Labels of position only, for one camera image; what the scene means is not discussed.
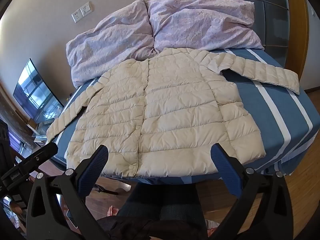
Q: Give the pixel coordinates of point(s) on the cream down jacket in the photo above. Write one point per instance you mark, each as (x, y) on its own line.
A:
(162, 110)

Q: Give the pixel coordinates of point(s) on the small white wall switch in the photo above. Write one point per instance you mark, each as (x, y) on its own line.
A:
(312, 11)

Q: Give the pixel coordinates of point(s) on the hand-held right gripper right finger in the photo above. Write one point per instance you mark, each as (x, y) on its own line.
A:
(226, 170)

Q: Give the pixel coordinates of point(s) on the wooden wardrobe with glass doors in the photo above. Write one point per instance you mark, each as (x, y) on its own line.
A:
(272, 17)

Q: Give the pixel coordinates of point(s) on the white wall socket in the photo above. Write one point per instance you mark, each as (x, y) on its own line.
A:
(76, 15)

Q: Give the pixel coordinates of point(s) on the pink floral duvet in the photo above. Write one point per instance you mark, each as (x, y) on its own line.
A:
(200, 22)

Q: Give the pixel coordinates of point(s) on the pink item on floor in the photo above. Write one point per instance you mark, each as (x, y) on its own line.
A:
(112, 210)
(212, 226)

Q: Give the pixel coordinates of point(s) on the person's legs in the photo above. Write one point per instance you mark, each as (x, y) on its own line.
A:
(160, 205)

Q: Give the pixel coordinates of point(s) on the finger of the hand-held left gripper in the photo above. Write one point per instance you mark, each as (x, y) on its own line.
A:
(42, 155)

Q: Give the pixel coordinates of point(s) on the television stand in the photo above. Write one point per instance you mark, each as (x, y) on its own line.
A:
(37, 131)

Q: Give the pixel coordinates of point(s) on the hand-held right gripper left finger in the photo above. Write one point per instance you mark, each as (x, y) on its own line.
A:
(93, 168)

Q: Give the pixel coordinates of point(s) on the flat screen television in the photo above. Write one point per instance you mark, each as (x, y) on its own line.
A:
(32, 90)

